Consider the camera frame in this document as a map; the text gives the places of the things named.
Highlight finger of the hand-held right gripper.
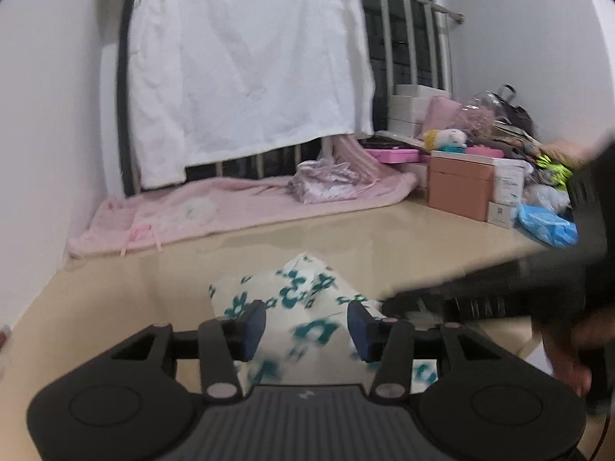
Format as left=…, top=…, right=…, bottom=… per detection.
left=382, top=256, right=538, bottom=321

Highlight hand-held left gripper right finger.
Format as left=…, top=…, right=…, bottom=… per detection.
left=346, top=300, right=505, bottom=403

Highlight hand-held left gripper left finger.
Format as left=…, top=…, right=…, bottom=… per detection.
left=110, top=300, right=267, bottom=403

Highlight white green floral pants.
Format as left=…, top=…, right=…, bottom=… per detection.
left=208, top=251, right=440, bottom=387

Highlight person's right hand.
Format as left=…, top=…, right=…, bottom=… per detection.
left=532, top=305, right=615, bottom=398

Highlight blue plastic bag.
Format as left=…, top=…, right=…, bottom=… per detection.
left=516, top=203, right=578, bottom=249

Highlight white plastic bag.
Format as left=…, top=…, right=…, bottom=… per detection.
left=524, top=185, right=570, bottom=212

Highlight neon yellow item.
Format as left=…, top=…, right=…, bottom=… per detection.
left=535, top=154, right=572, bottom=186

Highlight small white box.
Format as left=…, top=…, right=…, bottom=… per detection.
left=487, top=202, right=520, bottom=230

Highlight white paper sheet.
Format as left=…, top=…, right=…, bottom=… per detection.
left=524, top=343, right=553, bottom=375

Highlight white labelled box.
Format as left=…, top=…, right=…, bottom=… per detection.
left=491, top=158, right=529, bottom=205

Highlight brown box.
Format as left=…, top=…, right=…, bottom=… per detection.
left=427, top=150, right=495, bottom=222

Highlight printed flat packet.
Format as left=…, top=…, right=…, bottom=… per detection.
left=490, top=125, right=541, bottom=157

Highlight pink fleece blanket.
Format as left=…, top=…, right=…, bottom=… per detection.
left=67, top=134, right=419, bottom=257

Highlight black bag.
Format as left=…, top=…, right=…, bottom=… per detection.
left=497, top=84, right=536, bottom=140

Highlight pink flat box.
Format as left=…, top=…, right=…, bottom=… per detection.
left=365, top=148, right=421, bottom=165
left=461, top=145, right=505, bottom=159

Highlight purple patterned garment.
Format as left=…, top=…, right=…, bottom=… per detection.
left=288, top=158, right=373, bottom=204

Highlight yellow white plush toy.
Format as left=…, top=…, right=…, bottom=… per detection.
left=423, top=127, right=469, bottom=151

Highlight clear plastic bouquet wrap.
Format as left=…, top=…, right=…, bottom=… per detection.
left=454, top=90, right=505, bottom=140

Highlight dark flat case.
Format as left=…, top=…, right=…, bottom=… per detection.
left=360, top=135, right=424, bottom=151

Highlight pink pillow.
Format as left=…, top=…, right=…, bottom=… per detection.
left=423, top=96, right=469, bottom=135

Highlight stack of white boxes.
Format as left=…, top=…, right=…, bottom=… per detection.
left=388, top=84, right=452, bottom=138

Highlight white hanging cloth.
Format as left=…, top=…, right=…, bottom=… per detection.
left=98, top=0, right=376, bottom=190

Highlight metal bar railing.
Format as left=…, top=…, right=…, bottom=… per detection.
left=115, top=0, right=466, bottom=197

